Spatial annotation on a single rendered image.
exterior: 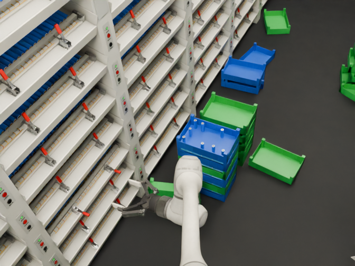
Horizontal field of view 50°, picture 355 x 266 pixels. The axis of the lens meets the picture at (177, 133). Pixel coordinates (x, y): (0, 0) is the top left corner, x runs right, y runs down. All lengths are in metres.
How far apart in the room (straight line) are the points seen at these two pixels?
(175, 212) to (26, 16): 0.88
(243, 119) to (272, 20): 1.65
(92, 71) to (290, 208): 1.45
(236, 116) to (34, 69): 1.39
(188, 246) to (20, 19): 0.87
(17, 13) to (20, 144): 0.45
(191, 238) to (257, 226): 1.11
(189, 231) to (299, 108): 1.88
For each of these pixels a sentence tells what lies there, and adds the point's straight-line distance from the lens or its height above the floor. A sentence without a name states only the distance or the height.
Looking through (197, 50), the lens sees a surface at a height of 0.50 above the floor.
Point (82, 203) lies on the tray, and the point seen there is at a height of 0.50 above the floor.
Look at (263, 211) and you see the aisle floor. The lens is 2.41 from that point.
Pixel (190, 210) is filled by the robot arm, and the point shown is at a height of 0.92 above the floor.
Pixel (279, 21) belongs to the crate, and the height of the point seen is 0.00.
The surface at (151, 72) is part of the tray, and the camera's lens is 2.16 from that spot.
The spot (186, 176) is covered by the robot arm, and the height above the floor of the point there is 0.88.
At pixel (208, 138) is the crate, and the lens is 2.19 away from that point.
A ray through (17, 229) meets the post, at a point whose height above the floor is 0.81.
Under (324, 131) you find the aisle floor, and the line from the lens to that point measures 2.87.
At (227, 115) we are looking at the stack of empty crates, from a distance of 2.42.
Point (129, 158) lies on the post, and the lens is 2.14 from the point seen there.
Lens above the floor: 2.08
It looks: 49 degrees down
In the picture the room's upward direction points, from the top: 6 degrees counter-clockwise
